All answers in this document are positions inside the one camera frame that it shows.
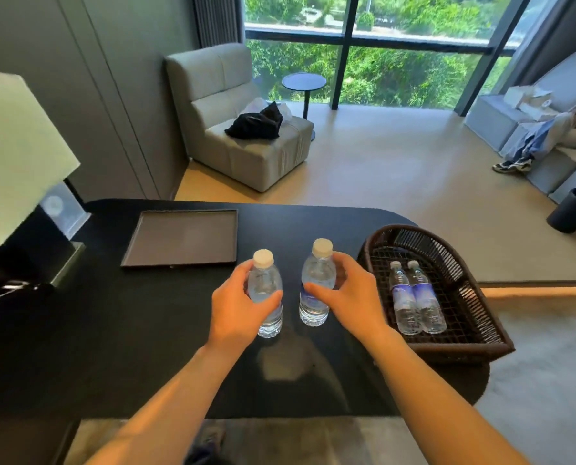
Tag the person's right hand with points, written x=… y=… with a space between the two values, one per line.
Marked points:
x=356 y=305

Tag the person's left hand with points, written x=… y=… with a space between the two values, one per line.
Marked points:
x=230 y=314

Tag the person's right thumb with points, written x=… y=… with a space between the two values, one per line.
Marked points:
x=319 y=291

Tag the person's left thumb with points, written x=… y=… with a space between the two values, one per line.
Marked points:
x=268 y=305

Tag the clear water bottle white cap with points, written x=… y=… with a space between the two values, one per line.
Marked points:
x=317 y=271
x=404 y=300
x=267 y=280
x=428 y=305

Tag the person's left forearm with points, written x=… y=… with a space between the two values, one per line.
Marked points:
x=171 y=406

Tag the person's right forearm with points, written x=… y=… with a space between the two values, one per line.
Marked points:
x=433 y=401

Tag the dark rectangular serving tray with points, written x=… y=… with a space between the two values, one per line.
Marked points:
x=181 y=237

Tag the grey upholstered armchair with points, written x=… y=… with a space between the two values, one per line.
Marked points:
x=264 y=154

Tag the dark brown wicker basket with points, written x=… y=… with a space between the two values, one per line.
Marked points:
x=467 y=305

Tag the person's shoe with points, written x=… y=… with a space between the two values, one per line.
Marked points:
x=511 y=165
x=208 y=440

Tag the black bag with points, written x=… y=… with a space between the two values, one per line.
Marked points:
x=254 y=124

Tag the round dark side table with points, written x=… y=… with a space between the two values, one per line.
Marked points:
x=303 y=82

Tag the clear acrylic sign holder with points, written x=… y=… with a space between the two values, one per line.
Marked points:
x=63 y=208

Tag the dark lamp base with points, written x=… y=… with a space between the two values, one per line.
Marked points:
x=31 y=256

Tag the dark waste bin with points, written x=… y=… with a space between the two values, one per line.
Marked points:
x=571 y=213

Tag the cream lamp shade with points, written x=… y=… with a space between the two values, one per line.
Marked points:
x=17 y=159

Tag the grey sofa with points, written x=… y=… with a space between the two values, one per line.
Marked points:
x=559 y=82

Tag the grey sheer curtain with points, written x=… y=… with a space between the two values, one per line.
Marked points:
x=530 y=43

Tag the dark window frame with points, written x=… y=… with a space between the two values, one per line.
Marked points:
x=346 y=43

